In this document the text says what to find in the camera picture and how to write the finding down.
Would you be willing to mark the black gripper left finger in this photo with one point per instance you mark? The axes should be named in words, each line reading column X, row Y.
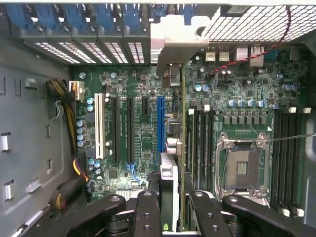
column 148, row 214

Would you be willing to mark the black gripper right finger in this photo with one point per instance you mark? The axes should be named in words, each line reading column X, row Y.
column 207, row 217

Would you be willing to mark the silver chipset heatsink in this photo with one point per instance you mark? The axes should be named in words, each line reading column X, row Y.
column 130, row 193

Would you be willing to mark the metal CPU socket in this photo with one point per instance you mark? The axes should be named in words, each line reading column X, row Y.
column 243, row 168

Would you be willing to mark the black RAM slot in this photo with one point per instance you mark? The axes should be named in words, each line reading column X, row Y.
column 292, row 160
column 190, row 148
column 198, row 148
column 277, row 160
column 205, row 148
column 212, row 148
column 284, row 160
column 300, row 160

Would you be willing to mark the green motherboard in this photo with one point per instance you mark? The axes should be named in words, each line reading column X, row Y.
column 140, row 133

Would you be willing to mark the long black expansion slot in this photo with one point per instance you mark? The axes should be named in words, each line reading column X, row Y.
column 131, row 130
column 116, row 130

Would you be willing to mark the blue expansion slot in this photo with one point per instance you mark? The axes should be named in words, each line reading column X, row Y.
column 161, row 123

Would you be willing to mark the white expansion slot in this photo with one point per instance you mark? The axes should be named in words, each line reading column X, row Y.
column 99, row 126

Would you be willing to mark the short black expansion slot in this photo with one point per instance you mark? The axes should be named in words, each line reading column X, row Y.
column 145, row 106

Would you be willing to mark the thin metal locking lever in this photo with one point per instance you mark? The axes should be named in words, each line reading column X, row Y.
column 291, row 138

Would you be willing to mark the open PC case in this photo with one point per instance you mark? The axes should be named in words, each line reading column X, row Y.
column 24, row 111

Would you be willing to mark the blue slot retainer clip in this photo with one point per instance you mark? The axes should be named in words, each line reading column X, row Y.
column 105, row 16
column 185, row 12
column 75, row 17
column 18, row 17
column 158, row 12
column 134, row 17
column 47, row 17

